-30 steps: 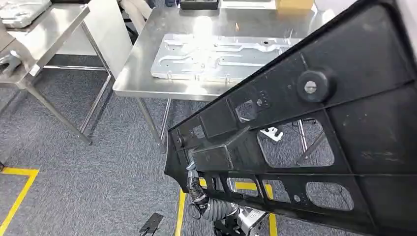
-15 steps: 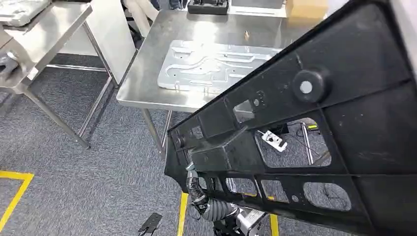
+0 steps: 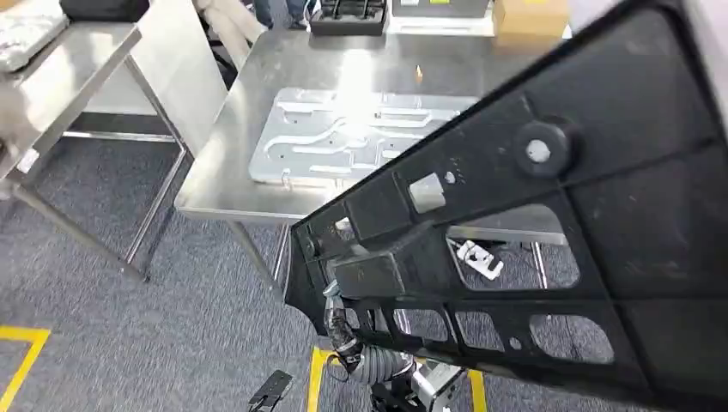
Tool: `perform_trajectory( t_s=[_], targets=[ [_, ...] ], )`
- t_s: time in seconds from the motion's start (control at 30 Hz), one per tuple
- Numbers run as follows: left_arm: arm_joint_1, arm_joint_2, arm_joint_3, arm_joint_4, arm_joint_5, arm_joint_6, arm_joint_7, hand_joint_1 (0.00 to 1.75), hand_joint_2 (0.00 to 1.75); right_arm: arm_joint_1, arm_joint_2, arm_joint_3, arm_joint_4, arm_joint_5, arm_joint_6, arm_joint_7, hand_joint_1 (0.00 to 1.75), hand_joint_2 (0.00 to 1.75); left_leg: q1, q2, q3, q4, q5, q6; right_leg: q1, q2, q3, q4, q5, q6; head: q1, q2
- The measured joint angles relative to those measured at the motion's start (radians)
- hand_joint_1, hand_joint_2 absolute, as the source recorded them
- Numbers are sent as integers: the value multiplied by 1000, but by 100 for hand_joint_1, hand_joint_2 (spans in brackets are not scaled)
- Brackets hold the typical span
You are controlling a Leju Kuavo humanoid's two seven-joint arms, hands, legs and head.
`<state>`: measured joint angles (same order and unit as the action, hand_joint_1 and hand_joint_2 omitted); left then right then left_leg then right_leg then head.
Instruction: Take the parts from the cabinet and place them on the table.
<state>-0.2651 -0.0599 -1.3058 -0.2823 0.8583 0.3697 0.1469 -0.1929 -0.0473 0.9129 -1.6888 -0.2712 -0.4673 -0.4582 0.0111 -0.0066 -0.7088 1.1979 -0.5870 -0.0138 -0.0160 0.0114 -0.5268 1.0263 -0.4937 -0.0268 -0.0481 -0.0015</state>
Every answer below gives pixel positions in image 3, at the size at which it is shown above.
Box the grooved aluminium plate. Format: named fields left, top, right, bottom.
left=248, top=86, right=479, bottom=191

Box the upright steel sheet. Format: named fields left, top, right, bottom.
left=129, top=0, right=230, bottom=157

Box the grey and white case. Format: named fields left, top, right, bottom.
left=389, top=0, right=494, bottom=36

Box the black bag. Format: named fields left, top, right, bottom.
left=59, top=0, right=152, bottom=22

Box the person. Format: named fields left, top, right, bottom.
left=252, top=0, right=311, bottom=31

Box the black compartment tray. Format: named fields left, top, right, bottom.
left=308, top=0, right=390, bottom=37

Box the steel work table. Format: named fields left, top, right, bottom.
left=173, top=25, right=570, bottom=300

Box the grey wrapped bundle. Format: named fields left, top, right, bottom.
left=0, top=9, right=70, bottom=74

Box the long black plastic panel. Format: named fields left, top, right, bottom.
left=282, top=0, right=728, bottom=412

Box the cardboard box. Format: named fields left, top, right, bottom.
left=492, top=0, right=571, bottom=50

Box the white plastic clip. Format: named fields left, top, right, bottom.
left=456, top=239, right=505, bottom=281

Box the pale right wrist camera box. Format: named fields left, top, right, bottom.
left=412, top=360, right=468, bottom=412

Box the steel side table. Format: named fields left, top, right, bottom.
left=0, top=20, right=191, bottom=282

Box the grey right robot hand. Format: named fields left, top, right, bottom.
left=323, top=284, right=367, bottom=372

